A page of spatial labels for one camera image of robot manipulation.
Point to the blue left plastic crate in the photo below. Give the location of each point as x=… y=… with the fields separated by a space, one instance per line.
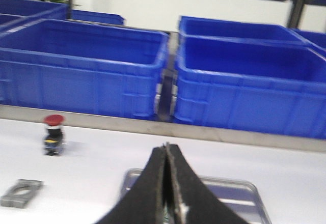
x=19 y=12

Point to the grey metal clamp block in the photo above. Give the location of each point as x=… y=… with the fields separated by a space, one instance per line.
x=21 y=193

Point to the blue right plastic crate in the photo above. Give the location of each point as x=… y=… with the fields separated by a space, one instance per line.
x=268 y=88

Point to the blue rear left crate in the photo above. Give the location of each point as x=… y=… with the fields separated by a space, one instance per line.
x=97 y=17

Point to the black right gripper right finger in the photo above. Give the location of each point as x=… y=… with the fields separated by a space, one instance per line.
x=188 y=200

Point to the blue rear right crate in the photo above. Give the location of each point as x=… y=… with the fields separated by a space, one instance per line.
x=222 y=29

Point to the silver metal tray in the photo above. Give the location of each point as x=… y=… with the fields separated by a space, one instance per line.
x=242 y=197

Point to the red emergency stop button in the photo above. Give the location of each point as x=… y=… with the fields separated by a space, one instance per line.
x=53 y=142

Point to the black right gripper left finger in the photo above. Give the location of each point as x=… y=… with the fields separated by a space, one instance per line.
x=146 y=201

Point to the blue centre plastic crate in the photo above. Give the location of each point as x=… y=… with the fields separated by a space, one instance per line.
x=82 y=68

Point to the blue plastic crate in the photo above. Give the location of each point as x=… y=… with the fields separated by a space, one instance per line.
x=19 y=12
x=82 y=68
x=268 y=88

